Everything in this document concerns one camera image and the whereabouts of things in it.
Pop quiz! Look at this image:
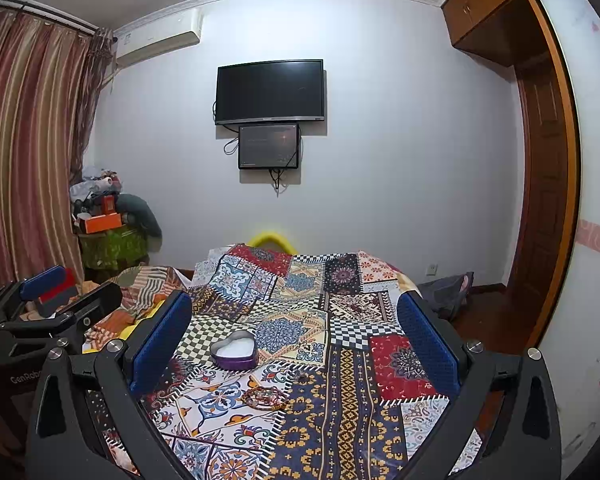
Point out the white sliding wardrobe door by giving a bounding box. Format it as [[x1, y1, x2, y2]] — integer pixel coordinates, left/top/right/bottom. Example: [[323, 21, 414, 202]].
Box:
[[538, 0, 600, 478]]

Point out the white wall air conditioner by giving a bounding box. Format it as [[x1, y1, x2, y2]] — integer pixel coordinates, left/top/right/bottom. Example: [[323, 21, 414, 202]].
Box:
[[116, 9, 202, 68]]

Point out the green patterned covered stand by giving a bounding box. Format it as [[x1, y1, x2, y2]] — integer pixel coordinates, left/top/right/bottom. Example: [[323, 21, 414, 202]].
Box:
[[79, 226, 148, 271]]

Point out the brown wooden door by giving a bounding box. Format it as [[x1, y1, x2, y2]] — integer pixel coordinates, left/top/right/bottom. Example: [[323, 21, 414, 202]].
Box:
[[508, 53, 568, 344]]

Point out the wall power socket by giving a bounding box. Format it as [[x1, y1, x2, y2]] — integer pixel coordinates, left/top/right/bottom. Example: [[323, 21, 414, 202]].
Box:
[[426, 263, 438, 276]]

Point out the black wall television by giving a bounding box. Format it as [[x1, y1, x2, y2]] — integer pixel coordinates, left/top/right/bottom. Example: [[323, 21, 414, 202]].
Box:
[[214, 58, 326, 126]]

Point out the orange box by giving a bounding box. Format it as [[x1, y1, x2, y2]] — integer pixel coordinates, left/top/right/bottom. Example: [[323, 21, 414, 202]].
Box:
[[80, 212, 122, 234]]

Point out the striped patterned cloth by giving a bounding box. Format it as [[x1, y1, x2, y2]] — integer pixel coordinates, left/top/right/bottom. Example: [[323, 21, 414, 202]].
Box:
[[82, 266, 185, 354]]

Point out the purple heart-shaped tin box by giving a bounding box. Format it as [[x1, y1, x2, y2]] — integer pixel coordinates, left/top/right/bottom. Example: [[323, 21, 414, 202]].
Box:
[[209, 330, 259, 372]]

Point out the clutter pile on stand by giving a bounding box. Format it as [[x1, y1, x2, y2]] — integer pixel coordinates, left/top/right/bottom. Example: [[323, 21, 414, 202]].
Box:
[[69, 166, 122, 218]]

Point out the brown beaded bracelet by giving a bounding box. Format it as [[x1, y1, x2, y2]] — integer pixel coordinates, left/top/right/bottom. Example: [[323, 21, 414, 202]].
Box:
[[240, 384, 292, 412]]

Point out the yellow round object behind bed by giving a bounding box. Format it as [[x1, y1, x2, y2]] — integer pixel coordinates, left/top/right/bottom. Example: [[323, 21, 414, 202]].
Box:
[[247, 231, 298, 256]]

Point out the wooden overhead cabinet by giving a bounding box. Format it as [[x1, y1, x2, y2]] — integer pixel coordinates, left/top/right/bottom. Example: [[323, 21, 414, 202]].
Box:
[[442, 0, 548, 67]]

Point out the red striped curtain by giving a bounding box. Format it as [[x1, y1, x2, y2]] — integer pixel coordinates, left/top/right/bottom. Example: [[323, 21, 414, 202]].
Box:
[[0, 8, 112, 288]]

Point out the small black wall monitor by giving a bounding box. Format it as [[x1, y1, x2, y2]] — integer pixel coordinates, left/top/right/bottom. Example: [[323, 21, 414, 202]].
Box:
[[238, 124, 300, 170]]

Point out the dark clothes pile on floor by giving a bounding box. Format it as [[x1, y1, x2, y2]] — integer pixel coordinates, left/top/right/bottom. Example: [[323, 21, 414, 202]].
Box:
[[418, 272, 474, 321]]

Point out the colourful patchwork bed cover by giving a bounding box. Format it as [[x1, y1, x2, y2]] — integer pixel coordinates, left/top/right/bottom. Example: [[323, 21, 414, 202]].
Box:
[[84, 242, 484, 480]]

